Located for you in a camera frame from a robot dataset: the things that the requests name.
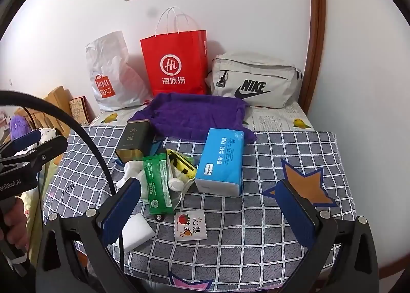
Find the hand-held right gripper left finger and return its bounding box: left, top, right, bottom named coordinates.
left=35, top=177, right=143, bottom=293

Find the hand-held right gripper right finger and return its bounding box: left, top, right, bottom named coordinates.
left=275, top=179, right=380, bottom=293

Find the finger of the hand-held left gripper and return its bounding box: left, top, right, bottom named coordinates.
left=0, top=134, right=69, bottom=171
left=0, top=129, right=42, bottom=158

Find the white sponge block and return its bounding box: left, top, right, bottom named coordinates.
left=122, top=214, right=157, bottom=254

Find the white glove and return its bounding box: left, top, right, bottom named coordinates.
left=116, top=160, right=145, bottom=189

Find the green wet wipe packet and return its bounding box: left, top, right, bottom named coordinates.
left=142, top=152, right=175, bottom=216

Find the small white cloth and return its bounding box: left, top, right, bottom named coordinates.
left=168, top=165, right=185, bottom=192

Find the white strawberry print sachet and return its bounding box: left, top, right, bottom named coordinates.
left=174, top=211, right=208, bottom=240

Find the yellow mesh pouch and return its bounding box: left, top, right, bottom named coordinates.
left=167, top=149, right=198, bottom=182

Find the purple towel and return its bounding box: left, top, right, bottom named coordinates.
left=128, top=93, right=259, bottom=146

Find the person's left hand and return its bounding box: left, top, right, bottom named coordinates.
left=0, top=198, right=29, bottom=248

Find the purple plush toy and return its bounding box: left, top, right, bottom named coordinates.
left=9, top=116, right=30, bottom=142

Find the white spotted cloth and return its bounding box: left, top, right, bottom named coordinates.
left=38, top=127, right=66, bottom=142

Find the brown printed box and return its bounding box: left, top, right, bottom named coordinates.
left=69, top=97, right=90, bottom=126

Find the wooden headboard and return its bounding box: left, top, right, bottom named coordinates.
left=17, top=86, right=76, bottom=140

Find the grey checked cloth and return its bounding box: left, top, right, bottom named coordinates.
left=43, top=125, right=358, bottom=290

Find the dark green tea tin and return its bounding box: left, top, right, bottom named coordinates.
left=115, top=119, right=153, bottom=164

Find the blue tissue pack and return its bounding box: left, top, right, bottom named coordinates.
left=195, top=128, right=246, bottom=198

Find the bird print bed sheet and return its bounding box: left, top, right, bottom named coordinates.
left=90, top=101, right=316, bottom=134

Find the white plastic bag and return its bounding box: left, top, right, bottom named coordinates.
left=85, top=30, right=153, bottom=112

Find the beige waist bag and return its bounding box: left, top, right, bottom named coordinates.
left=205, top=50, right=303, bottom=109

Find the red paper bag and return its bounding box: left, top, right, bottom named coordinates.
left=140, top=6, right=208, bottom=97

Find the thin black cable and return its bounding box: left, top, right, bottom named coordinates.
left=120, top=237, right=127, bottom=273

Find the brown wooden door frame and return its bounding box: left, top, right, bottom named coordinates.
left=296, top=0, right=327, bottom=115

